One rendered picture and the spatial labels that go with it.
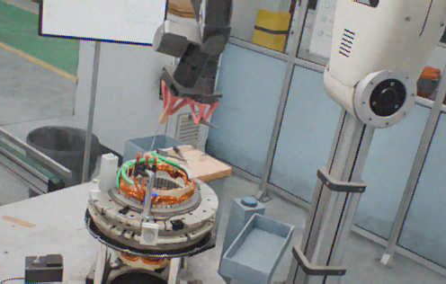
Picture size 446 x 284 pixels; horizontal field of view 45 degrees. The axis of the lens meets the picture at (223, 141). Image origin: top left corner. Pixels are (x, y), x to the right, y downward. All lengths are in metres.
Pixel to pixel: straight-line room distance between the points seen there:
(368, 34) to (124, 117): 2.86
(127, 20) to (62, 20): 0.26
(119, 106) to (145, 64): 0.43
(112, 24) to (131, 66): 1.55
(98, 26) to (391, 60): 1.33
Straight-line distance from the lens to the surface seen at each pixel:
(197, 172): 1.59
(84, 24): 2.28
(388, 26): 1.26
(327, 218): 1.49
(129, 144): 1.74
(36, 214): 1.87
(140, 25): 2.34
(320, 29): 3.54
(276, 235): 1.43
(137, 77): 3.81
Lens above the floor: 1.71
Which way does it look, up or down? 20 degrees down
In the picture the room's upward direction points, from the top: 11 degrees clockwise
